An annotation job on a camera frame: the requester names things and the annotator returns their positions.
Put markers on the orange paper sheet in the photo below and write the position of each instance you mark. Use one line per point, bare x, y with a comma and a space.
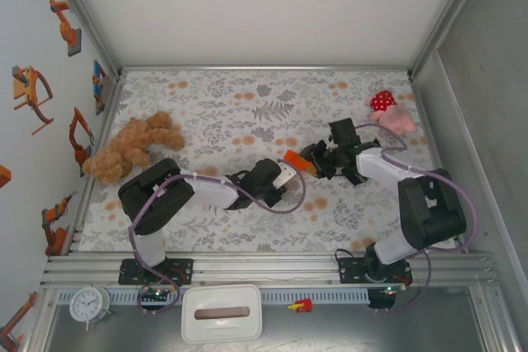
293, 157

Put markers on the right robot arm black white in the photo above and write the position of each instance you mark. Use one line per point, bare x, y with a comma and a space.
429, 207

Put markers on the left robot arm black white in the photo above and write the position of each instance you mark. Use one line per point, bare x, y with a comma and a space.
156, 195

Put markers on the pink plush toy, dotted cap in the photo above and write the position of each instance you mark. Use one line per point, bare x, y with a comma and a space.
394, 119

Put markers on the floral printed table mat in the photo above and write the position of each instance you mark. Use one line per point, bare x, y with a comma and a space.
264, 92

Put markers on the small red yellow toy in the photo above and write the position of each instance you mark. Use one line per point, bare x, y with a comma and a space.
303, 306

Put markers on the brown teddy bear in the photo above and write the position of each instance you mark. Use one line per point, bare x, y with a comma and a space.
123, 150

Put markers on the small controller board with LEDs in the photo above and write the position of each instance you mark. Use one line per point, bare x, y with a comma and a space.
156, 294
392, 290

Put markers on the white tissue box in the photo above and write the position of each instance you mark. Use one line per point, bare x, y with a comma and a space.
222, 329

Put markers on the white alarm clock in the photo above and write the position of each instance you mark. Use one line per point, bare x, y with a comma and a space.
84, 304

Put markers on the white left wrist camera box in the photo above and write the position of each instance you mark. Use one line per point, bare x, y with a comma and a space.
287, 175

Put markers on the aluminium enclosure frame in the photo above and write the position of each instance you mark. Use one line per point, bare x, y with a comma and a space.
264, 267

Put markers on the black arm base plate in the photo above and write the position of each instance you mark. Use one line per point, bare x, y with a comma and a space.
348, 271
183, 269

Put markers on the blue conveyor wall sticker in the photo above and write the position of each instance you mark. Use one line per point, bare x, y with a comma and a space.
99, 80

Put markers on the orange clamp wall sticker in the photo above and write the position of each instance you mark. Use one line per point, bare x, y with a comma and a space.
22, 90

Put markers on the orange block wall sticker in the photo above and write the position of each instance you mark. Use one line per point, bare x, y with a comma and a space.
3, 176

